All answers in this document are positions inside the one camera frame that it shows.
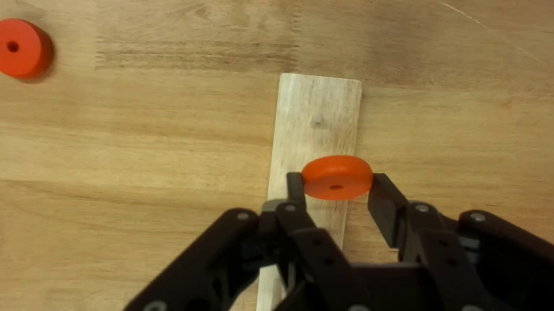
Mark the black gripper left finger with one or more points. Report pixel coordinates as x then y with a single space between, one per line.
300 231

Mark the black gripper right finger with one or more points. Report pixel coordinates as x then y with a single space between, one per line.
426 236

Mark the orange disk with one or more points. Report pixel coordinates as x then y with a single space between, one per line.
322 173
28 35

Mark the wooden peg base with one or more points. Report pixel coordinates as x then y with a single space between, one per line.
317 115

